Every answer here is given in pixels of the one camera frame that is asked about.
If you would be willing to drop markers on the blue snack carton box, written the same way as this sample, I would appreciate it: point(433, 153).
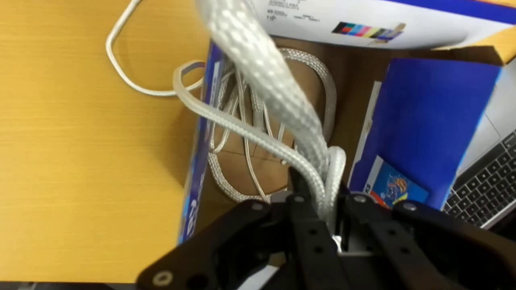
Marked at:
point(425, 113)

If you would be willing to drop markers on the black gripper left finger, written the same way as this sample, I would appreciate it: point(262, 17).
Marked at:
point(259, 246)

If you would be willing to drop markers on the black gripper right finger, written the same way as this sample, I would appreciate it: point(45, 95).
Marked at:
point(420, 246)

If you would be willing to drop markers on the grey open laptop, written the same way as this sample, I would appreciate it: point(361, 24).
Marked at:
point(485, 187)

